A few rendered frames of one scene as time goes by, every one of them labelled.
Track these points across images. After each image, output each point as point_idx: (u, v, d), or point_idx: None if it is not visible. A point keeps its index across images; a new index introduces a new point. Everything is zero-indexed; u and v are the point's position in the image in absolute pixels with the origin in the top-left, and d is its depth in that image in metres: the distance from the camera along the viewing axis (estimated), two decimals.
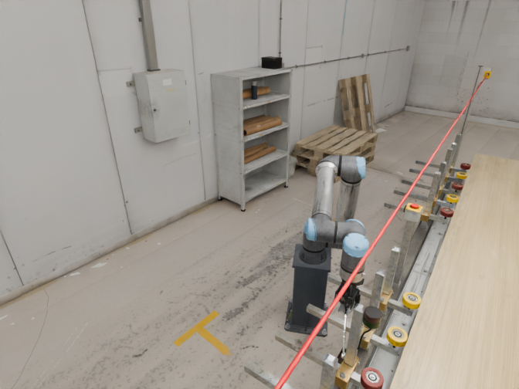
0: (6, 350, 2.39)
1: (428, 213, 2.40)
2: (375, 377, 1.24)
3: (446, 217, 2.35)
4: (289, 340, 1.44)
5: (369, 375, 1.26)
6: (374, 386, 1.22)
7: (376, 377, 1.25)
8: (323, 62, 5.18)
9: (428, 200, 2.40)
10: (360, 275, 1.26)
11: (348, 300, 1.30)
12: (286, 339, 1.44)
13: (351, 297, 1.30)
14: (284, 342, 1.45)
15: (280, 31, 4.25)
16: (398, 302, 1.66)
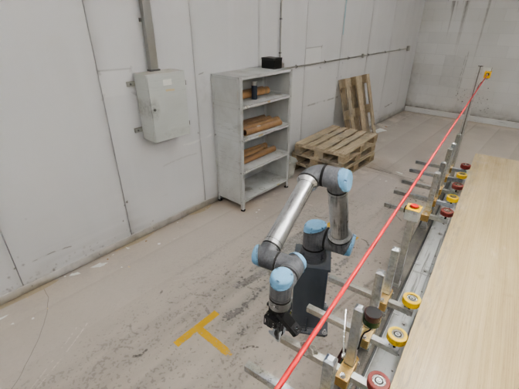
0: (6, 350, 2.39)
1: (428, 213, 2.40)
2: (381, 381, 1.23)
3: (446, 217, 2.35)
4: (294, 343, 1.43)
5: (375, 379, 1.24)
6: None
7: (382, 381, 1.23)
8: (323, 62, 5.18)
9: (428, 200, 2.40)
10: (270, 302, 1.36)
11: (266, 316, 1.44)
12: (291, 343, 1.43)
13: (268, 316, 1.43)
14: (290, 345, 1.44)
15: (280, 31, 4.25)
16: (398, 302, 1.66)
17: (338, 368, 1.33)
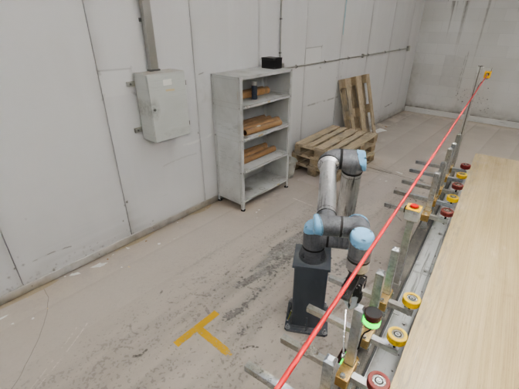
0: (6, 350, 2.39)
1: (428, 213, 2.40)
2: (381, 381, 1.23)
3: (446, 217, 2.35)
4: (294, 343, 1.43)
5: (375, 379, 1.24)
6: None
7: (382, 381, 1.23)
8: (323, 62, 5.18)
9: (428, 200, 2.40)
10: None
11: None
12: (291, 343, 1.43)
13: None
14: (290, 345, 1.44)
15: (280, 31, 4.25)
16: (398, 302, 1.66)
17: (338, 368, 1.33)
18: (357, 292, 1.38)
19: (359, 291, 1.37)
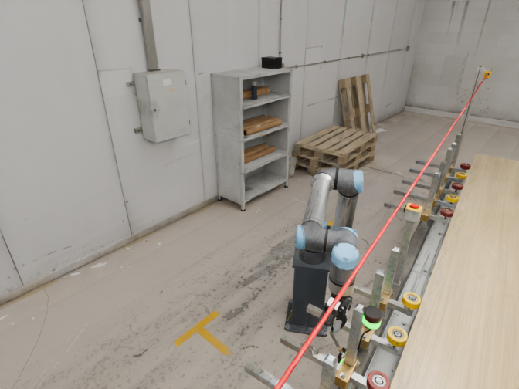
0: (6, 350, 2.39)
1: (428, 213, 2.40)
2: (381, 381, 1.23)
3: (446, 217, 2.35)
4: (294, 343, 1.43)
5: (375, 379, 1.24)
6: None
7: (382, 381, 1.23)
8: (323, 62, 5.18)
9: (428, 200, 2.40)
10: None
11: None
12: (291, 343, 1.43)
13: None
14: (290, 345, 1.44)
15: (280, 31, 4.25)
16: (398, 302, 1.66)
17: (338, 368, 1.33)
18: (341, 316, 1.23)
19: (343, 314, 1.22)
